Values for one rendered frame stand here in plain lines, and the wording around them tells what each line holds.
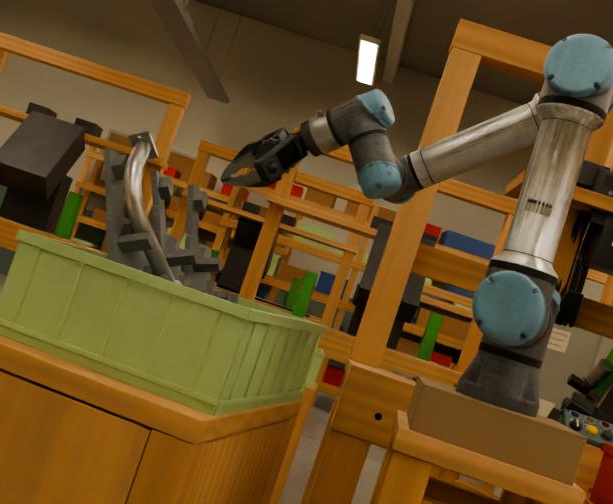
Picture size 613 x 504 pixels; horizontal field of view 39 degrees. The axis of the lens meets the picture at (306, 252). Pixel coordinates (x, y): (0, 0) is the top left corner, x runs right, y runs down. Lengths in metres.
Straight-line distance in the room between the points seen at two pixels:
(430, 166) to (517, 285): 0.36
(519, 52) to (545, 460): 1.48
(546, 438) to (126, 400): 0.69
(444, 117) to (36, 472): 1.67
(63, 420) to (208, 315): 0.26
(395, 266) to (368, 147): 0.98
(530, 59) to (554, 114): 1.17
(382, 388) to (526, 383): 0.43
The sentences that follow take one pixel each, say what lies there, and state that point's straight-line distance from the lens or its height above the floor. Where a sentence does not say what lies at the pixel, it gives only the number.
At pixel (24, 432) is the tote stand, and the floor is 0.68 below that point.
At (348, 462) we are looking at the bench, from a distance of 1.95.
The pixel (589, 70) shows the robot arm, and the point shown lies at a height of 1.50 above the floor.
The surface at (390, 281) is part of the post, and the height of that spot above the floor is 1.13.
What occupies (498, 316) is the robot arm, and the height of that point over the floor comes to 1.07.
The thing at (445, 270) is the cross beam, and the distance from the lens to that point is 2.63.
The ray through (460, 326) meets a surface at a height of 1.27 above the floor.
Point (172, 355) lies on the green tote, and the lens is 1.35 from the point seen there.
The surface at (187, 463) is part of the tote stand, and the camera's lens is 1.27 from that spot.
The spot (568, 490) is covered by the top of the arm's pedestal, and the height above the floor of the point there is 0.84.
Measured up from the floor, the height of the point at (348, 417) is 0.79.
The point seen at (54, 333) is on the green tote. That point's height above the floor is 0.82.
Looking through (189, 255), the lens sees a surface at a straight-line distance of 1.63.
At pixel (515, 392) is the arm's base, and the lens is 1.57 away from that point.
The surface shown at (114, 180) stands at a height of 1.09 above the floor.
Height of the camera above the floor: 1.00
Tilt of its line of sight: 3 degrees up
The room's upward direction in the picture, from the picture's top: 19 degrees clockwise
